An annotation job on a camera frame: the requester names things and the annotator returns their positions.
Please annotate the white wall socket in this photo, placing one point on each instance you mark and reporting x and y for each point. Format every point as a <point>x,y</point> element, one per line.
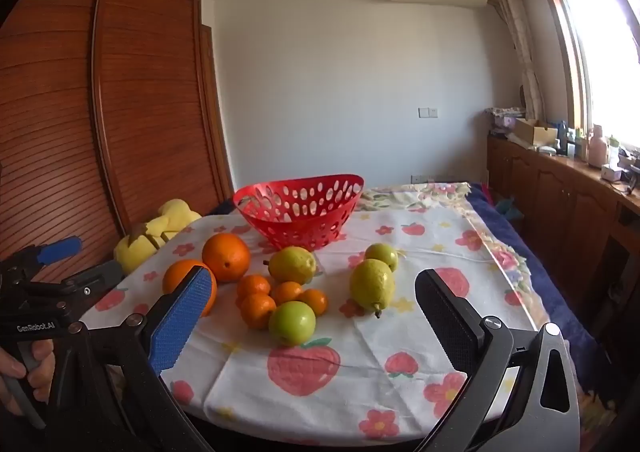
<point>425,178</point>

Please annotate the teal soft item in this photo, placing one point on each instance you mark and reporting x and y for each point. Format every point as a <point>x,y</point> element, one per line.
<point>507,208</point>

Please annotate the brown wooden cabinet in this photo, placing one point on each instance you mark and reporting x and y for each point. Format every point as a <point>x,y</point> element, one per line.
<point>550,192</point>

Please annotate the white bottle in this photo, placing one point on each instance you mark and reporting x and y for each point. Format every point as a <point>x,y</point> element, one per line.
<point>596,146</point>

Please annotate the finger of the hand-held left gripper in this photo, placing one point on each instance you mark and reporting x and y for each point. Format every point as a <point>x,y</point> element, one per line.
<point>60,249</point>
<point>102,273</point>

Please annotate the orange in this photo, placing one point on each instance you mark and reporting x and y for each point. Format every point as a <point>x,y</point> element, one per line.
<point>226,257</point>
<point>176,277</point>

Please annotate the person's left hand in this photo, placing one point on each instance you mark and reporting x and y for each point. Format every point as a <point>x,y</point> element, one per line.
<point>42,372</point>

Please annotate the yellow plush toy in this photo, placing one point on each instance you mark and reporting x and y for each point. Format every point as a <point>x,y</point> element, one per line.
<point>150,237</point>

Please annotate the small tangerine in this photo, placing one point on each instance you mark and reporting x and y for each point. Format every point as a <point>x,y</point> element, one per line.
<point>253,286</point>
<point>286,292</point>
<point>315,301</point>
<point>258,310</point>

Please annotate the window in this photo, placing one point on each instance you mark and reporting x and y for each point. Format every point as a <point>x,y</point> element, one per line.
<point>600,32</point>

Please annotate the stack of folded fabrics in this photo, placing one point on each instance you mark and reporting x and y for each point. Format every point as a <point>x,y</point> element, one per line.
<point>505,116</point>

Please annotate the patterned curtain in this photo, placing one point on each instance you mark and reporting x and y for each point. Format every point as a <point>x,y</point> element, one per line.
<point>515,32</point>

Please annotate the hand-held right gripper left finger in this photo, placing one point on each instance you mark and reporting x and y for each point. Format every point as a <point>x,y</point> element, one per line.
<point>180,317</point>

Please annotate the brown wooden wardrobe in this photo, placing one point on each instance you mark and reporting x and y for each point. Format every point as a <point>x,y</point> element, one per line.
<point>125,107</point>

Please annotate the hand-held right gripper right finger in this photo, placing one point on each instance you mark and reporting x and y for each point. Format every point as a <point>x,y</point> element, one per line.
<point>447,324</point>

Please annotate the floral blanket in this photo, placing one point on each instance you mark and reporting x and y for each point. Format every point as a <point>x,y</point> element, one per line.
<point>435,192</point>

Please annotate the small green apple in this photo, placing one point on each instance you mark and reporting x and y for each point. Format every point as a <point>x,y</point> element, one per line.
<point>382,257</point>
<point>292,322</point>

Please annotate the dark woven fan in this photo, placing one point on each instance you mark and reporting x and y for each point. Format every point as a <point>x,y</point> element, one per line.
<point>522,96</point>

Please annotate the white wall switch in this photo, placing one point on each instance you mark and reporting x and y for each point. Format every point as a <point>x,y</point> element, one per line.
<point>429,112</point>

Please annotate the yellow-green pear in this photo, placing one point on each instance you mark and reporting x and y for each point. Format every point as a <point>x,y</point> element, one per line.
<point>372,284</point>
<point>292,264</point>

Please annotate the navy blue bedsheet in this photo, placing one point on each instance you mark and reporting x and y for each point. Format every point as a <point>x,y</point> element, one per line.
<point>555,292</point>

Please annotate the red perforated plastic basket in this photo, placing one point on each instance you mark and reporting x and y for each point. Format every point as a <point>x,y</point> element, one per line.
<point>300,219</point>

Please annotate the open cardboard box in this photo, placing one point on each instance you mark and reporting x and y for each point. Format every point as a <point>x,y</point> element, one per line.
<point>535,131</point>

